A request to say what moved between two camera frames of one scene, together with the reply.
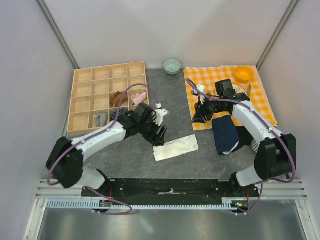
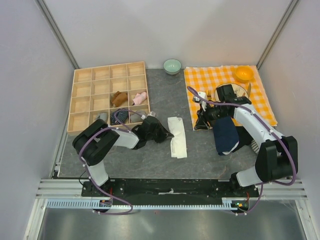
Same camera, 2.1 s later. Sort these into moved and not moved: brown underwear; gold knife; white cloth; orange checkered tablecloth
Moved: white cloth
Not moved: brown underwear; gold knife; orange checkered tablecloth
